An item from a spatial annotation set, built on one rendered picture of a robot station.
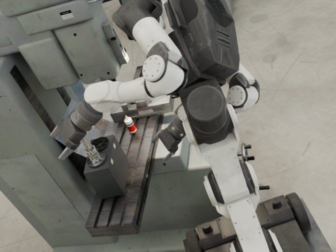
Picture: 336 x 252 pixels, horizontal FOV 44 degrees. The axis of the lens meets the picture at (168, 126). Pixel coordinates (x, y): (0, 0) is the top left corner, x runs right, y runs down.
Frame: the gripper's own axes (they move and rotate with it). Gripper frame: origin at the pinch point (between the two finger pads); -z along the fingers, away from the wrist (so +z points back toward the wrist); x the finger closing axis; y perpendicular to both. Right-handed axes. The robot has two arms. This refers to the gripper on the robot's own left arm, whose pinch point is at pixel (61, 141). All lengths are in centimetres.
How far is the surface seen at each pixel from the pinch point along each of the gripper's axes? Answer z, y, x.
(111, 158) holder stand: -12.0, -40.6, 9.3
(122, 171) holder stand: -17, -52, 8
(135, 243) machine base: -73, -114, 3
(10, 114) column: -37, -17, 52
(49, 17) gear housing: 15, -4, 56
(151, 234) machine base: -63, -119, 3
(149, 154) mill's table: -9, -67, 14
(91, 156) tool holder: -14.6, -31.5, 10.9
